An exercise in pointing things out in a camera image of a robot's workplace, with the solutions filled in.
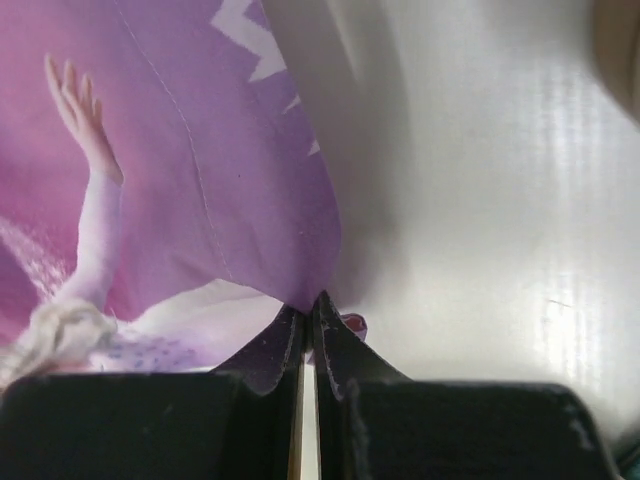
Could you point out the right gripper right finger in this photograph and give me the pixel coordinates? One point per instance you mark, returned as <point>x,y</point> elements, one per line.
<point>376,423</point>

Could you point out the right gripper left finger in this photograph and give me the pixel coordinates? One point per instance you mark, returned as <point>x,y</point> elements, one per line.
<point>237,421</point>

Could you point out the purple printed cloth placemat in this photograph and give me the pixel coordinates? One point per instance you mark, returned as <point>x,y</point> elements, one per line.
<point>224,178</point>

